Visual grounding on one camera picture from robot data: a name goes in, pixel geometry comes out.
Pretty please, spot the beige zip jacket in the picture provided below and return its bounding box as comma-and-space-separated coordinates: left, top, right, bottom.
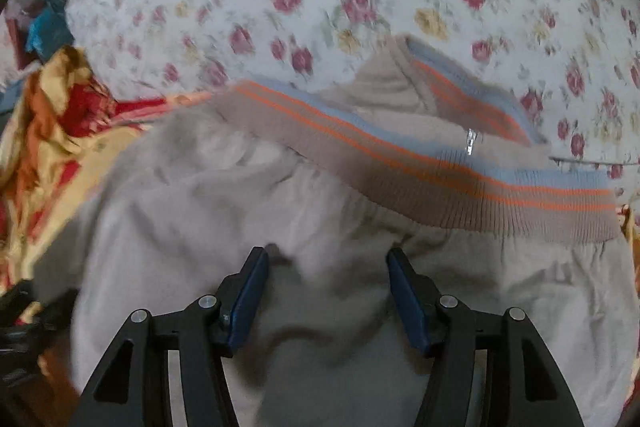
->
30, 34, 632, 427

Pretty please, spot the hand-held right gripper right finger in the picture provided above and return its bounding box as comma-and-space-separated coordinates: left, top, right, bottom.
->
386, 248, 586, 427

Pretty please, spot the red yellow printed blanket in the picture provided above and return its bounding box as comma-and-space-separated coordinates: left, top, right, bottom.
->
0, 46, 221, 388

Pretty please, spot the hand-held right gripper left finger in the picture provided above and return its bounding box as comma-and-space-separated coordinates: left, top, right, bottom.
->
65, 247, 271, 427

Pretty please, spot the blue bag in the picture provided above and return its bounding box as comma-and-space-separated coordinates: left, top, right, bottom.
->
25, 4, 73, 55

